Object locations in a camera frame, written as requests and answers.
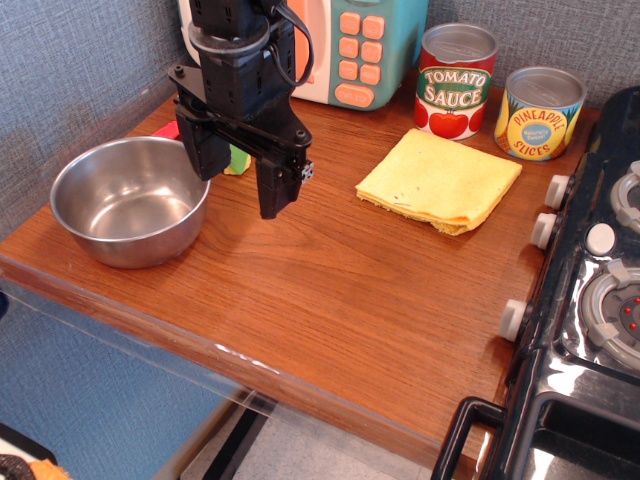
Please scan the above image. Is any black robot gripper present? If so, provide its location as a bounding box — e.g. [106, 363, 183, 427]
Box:
[169, 47, 313, 220]

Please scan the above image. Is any green yellow toy corn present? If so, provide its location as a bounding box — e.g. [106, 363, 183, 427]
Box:
[223, 145, 252, 176]

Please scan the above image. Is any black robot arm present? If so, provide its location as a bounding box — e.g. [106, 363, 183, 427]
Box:
[169, 1, 314, 219]

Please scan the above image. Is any yellow folded napkin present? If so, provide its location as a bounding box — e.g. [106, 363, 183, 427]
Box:
[356, 129, 522, 236]

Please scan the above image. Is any stainless steel bowl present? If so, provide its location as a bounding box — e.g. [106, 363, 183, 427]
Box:
[50, 136, 210, 269]

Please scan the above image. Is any teal toy microwave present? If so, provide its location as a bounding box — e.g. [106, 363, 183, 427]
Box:
[180, 1, 428, 111]

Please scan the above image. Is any tomato sauce can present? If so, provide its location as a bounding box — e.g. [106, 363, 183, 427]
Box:
[414, 23, 499, 140]

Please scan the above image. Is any pineapple slices can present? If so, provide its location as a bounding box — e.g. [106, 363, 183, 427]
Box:
[494, 66, 587, 161]

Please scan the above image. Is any orange plush object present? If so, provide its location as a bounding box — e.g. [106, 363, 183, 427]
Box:
[1, 454, 71, 480]

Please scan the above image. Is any black toy stove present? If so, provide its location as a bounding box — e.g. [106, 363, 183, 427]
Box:
[432, 87, 639, 479]

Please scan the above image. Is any red handled metal spoon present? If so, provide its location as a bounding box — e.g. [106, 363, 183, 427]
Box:
[153, 120, 180, 140]

